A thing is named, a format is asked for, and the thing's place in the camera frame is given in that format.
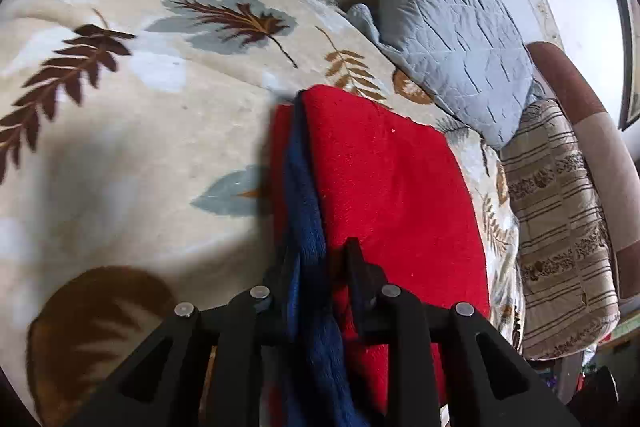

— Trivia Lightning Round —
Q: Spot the blue and red sweater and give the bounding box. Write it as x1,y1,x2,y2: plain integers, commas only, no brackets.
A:
269,86,489,426

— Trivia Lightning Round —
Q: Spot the striped beige mattress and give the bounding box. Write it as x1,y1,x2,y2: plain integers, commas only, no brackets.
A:
500,100,620,360

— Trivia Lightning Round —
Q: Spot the leaf pattern fleece blanket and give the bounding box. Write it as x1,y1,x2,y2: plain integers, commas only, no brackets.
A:
1,0,524,426

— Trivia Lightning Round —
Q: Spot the grey quilted pillow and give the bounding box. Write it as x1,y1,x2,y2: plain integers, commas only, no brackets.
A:
347,0,536,150

